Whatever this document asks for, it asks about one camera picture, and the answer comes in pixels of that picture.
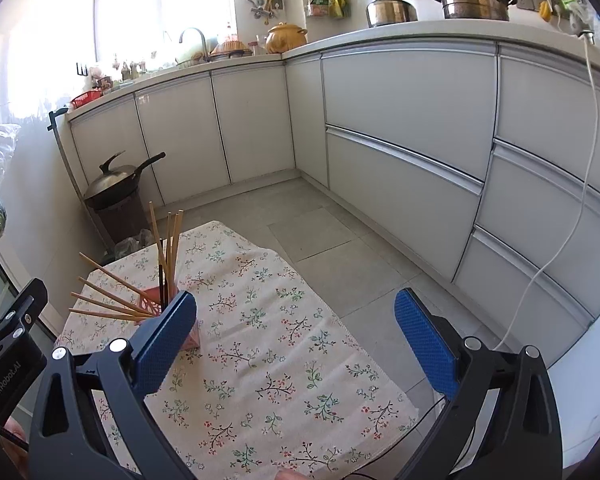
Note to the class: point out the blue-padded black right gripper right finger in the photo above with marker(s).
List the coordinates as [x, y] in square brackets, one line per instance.
[500, 419]

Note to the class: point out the black chopstick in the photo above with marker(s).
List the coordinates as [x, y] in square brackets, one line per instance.
[161, 277]

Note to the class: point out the grey metal pole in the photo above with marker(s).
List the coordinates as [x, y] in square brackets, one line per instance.
[59, 127]

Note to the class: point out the white kitchen cabinets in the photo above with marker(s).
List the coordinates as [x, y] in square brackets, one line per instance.
[481, 158]

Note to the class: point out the black wok with lid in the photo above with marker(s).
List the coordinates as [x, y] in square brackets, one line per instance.
[115, 184]

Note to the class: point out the light bamboo chopstick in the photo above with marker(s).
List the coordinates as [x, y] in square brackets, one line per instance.
[113, 316]

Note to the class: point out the red basket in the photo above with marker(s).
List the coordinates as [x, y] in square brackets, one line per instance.
[85, 97]

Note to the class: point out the woven basket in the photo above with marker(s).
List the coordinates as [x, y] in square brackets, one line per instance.
[229, 48]

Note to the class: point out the dark brown stool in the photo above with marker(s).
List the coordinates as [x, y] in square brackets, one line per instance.
[124, 219]

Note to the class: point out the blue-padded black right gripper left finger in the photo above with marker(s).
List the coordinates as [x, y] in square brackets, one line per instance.
[67, 439]

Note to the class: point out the steel stock pot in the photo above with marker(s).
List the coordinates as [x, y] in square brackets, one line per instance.
[494, 10]

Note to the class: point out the steel kettle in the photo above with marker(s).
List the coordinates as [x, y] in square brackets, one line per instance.
[387, 12]

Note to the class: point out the clear plastic bag on floor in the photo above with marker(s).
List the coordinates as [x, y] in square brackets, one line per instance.
[133, 244]

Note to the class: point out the pink perforated utensil holder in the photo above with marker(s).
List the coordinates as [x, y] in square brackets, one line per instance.
[166, 333]

